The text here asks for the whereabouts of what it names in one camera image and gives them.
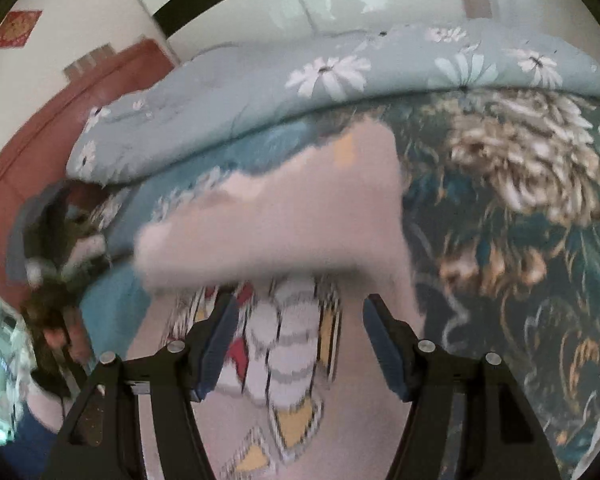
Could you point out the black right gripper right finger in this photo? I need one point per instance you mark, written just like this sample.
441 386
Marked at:
501 436

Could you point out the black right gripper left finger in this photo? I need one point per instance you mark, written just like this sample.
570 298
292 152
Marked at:
179 374

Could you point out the pink fuzzy sweater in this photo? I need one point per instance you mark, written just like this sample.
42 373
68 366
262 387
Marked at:
300 394

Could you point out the red-brown wooden headboard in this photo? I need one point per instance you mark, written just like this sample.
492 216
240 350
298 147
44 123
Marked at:
38 152

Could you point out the light blue daisy quilt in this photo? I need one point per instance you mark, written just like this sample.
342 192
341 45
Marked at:
226 91

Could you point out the floral bed blanket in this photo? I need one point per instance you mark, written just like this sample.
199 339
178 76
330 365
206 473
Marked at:
501 215

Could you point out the red paper wall decoration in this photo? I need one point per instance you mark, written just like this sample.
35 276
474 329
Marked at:
17 28

